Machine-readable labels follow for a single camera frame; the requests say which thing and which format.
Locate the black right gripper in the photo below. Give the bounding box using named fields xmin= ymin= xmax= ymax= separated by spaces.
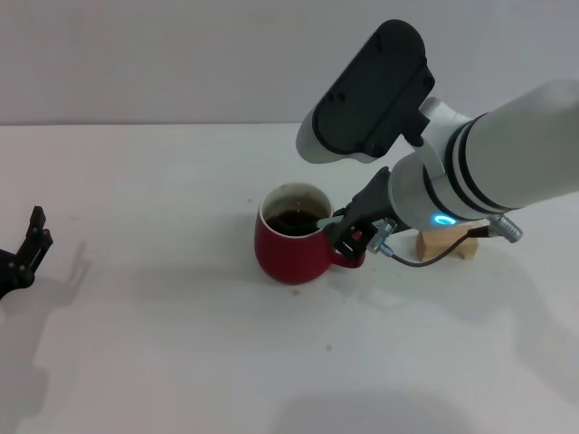
xmin=327 ymin=166 xmax=399 ymax=266

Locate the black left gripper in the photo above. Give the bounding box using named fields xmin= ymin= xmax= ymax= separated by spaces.
xmin=0 ymin=205 xmax=54 ymax=302

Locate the light blue handled spoon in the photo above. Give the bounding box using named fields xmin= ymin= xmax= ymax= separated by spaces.
xmin=278 ymin=211 xmax=347 ymax=231

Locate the red ceramic coffee cup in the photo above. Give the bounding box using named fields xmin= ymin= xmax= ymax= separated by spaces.
xmin=252 ymin=182 xmax=366 ymax=286

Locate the light wooden block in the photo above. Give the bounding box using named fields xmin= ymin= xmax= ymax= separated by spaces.
xmin=415 ymin=221 xmax=479 ymax=262

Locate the right gripper cable with plug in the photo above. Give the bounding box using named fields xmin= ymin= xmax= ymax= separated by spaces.
xmin=366 ymin=214 xmax=525 ymax=269

